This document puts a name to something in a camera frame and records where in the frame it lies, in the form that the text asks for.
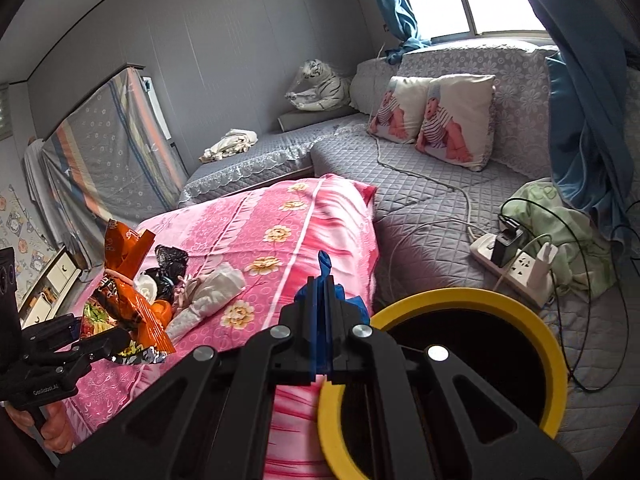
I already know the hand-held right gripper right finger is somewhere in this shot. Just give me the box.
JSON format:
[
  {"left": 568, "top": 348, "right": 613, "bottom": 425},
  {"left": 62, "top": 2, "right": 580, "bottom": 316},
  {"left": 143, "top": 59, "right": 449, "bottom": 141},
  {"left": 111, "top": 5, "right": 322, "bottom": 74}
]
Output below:
[{"left": 322, "top": 275, "right": 583, "bottom": 480}]

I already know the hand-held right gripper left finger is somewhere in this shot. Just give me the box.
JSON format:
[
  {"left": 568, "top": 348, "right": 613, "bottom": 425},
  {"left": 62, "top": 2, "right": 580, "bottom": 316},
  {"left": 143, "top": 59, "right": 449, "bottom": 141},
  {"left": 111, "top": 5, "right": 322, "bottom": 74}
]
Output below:
[{"left": 55, "top": 275, "right": 326, "bottom": 480}]

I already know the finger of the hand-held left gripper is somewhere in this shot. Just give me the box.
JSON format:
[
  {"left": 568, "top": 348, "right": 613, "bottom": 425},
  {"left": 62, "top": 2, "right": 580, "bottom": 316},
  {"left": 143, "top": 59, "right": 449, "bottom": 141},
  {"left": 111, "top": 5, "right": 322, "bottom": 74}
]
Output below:
[
  {"left": 22, "top": 312, "right": 83, "bottom": 348},
  {"left": 37, "top": 329, "right": 133, "bottom": 377}
]

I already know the orange snack wrapper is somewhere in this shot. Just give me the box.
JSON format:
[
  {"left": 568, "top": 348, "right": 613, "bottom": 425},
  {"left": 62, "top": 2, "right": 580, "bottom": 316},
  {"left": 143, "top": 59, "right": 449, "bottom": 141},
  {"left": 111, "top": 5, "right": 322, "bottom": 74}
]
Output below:
[{"left": 82, "top": 219, "right": 176, "bottom": 366}]

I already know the blue plastic bag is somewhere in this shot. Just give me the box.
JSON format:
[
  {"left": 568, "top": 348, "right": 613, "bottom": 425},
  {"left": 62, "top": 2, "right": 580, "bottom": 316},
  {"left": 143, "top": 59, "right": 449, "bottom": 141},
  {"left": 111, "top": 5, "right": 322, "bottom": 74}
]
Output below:
[{"left": 294, "top": 250, "right": 372, "bottom": 326}]

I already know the white tissue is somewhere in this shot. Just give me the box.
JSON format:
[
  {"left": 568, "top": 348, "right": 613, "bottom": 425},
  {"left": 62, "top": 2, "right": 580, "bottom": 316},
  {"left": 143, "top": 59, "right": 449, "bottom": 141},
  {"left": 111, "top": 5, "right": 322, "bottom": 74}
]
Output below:
[{"left": 134, "top": 277, "right": 158, "bottom": 306}]

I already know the large black plastic bag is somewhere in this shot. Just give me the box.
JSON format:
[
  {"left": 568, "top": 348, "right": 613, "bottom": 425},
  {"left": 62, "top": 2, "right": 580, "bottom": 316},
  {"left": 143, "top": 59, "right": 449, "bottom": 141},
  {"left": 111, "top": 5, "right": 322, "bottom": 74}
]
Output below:
[{"left": 142, "top": 267, "right": 176, "bottom": 306}]

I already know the white plastic bag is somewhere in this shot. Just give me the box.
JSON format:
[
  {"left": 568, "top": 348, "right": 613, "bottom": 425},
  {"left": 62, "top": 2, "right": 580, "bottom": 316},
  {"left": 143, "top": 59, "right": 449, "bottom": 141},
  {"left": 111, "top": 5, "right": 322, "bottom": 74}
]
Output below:
[{"left": 192, "top": 266, "right": 247, "bottom": 311}]

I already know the large white foam net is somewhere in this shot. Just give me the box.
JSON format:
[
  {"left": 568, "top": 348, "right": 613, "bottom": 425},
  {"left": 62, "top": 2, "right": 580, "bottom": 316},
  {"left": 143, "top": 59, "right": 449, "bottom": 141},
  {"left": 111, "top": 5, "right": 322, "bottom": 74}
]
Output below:
[{"left": 165, "top": 300, "right": 221, "bottom": 346}]

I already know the small black plastic bag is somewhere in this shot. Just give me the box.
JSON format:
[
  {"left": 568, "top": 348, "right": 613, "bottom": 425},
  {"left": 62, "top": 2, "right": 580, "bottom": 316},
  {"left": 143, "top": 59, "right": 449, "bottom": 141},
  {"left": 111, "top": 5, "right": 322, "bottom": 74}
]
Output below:
[{"left": 155, "top": 245, "right": 190, "bottom": 281}]

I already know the yellow-rimmed black bin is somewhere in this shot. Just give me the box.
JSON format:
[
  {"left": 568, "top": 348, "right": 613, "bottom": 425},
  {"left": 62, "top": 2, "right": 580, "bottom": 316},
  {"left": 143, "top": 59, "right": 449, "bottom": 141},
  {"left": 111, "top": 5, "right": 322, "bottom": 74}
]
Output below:
[{"left": 317, "top": 287, "right": 570, "bottom": 480}]

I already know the person's left hand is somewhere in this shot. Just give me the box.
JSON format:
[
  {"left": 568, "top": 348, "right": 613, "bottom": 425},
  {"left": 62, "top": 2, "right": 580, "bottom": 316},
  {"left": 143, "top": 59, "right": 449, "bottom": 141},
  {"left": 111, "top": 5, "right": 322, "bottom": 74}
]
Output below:
[{"left": 5, "top": 402, "right": 76, "bottom": 456}]

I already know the cream bedside cabinet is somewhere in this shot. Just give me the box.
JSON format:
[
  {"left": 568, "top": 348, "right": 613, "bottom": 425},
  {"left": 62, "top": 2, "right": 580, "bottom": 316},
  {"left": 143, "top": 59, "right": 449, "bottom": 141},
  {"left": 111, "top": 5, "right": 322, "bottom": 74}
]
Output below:
[{"left": 17, "top": 245, "right": 86, "bottom": 321}]

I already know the pink floral blanket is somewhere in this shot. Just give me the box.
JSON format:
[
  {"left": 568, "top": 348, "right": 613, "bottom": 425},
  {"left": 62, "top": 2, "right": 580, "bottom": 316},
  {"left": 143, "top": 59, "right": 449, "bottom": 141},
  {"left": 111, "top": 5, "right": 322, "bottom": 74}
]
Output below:
[{"left": 60, "top": 174, "right": 379, "bottom": 480}]

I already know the white hanging cloth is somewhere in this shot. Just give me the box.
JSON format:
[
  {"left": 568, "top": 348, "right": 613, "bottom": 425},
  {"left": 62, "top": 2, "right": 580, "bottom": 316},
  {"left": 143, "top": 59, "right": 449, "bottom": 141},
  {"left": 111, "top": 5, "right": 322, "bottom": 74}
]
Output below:
[{"left": 22, "top": 135, "right": 61, "bottom": 246}]

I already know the striped grey sheet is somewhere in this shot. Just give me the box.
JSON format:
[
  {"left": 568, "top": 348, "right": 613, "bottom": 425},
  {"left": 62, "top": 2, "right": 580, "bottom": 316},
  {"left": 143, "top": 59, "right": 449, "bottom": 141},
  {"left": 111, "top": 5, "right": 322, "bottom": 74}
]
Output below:
[{"left": 40, "top": 66, "right": 190, "bottom": 271}]

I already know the black charger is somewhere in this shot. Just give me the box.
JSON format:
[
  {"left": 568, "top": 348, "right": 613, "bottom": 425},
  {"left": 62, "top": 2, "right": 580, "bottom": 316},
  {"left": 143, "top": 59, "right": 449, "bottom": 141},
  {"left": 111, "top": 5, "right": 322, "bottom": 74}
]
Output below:
[{"left": 490, "top": 217, "right": 526, "bottom": 267}]

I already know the white power strip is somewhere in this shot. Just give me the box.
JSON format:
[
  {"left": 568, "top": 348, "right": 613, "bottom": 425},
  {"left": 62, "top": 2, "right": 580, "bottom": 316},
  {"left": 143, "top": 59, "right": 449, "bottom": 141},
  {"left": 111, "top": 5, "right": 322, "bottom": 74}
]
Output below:
[{"left": 469, "top": 232, "right": 556, "bottom": 306}]

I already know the white window blind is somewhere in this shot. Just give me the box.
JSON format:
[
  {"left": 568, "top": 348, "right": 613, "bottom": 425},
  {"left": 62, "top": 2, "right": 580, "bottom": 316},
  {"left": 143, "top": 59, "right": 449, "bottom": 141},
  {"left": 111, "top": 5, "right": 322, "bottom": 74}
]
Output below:
[{"left": 0, "top": 85, "right": 12, "bottom": 141}]

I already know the cream crumpled cloth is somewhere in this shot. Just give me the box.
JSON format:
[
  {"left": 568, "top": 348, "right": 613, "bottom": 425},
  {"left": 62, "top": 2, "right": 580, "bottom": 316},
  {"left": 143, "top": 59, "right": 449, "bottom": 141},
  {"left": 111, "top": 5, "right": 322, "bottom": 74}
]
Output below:
[{"left": 200, "top": 129, "right": 259, "bottom": 163}]

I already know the grey bolster cushion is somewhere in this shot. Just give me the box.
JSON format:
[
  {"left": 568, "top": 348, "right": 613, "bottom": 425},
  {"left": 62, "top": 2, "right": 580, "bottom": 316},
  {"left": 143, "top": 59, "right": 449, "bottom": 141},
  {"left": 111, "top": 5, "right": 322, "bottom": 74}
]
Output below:
[{"left": 277, "top": 105, "right": 361, "bottom": 132}]

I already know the white charger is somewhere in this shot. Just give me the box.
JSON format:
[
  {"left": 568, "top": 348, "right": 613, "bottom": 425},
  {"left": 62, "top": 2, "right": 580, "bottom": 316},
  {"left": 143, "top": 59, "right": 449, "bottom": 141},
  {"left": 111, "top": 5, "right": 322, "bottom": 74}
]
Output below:
[{"left": 530, "top": 242, "right": 558, "bottom": 286}]

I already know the baby print pillow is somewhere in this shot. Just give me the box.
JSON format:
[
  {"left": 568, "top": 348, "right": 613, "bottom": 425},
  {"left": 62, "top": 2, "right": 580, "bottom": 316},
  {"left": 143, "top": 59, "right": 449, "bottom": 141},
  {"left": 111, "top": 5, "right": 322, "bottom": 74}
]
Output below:
[
  {"left": 415, "top": 74, "right": 497, "bottom": 172},
  {"left": 367, "top": 76, "right": 441, "bottom": 145}
]

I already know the white tiger plush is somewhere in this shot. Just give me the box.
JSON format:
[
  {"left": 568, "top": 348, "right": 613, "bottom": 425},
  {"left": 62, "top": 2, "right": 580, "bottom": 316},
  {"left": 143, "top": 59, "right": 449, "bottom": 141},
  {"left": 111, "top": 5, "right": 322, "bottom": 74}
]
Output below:
[{"left": 285, "top": 59, "right": 353, "bottom": 112}]

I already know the green cloth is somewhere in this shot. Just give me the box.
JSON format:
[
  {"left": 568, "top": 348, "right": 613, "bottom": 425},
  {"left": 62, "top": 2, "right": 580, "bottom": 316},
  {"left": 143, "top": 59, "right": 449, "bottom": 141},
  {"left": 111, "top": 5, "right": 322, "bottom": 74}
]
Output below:
[{"left": 507, "top": 179, "right": 618, "bottom": 296}]

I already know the long blue curtain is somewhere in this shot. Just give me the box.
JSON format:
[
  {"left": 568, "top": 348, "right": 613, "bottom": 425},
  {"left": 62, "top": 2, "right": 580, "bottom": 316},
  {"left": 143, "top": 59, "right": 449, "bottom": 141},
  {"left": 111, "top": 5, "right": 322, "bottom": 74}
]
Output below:
[{"left": 505, "top": 0, "right": 640, "bottom": 241}]

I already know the short blue curtain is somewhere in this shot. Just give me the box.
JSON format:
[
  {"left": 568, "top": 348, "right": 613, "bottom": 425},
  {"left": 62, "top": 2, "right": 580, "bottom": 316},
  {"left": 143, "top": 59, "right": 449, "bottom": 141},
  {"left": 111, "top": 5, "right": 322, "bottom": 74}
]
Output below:
[{"left": 360, "top": 0, "right": 432, "bottom": 65}]

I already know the cartoon wall poster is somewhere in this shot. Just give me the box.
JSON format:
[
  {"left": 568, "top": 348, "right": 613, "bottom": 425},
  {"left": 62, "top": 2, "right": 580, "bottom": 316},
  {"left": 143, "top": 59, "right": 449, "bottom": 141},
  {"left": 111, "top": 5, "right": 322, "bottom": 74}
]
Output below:
[{"left": 0, "top": 182, "right": 51, "bottom": 271}]

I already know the white cable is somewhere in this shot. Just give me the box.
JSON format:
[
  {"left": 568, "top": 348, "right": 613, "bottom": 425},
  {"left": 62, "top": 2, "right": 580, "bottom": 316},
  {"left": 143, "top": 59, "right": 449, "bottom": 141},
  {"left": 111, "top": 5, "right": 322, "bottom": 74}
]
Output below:
[{"left": 369, "top": 42, "right": 481, "bottom": 241}]

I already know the black cable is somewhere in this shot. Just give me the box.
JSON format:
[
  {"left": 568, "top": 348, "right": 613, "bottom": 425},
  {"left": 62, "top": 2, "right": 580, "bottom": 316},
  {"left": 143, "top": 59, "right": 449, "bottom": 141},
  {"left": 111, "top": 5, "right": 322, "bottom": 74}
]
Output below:
[{"left": 492, "top": 197, "right": 640, "bottom": 393}]

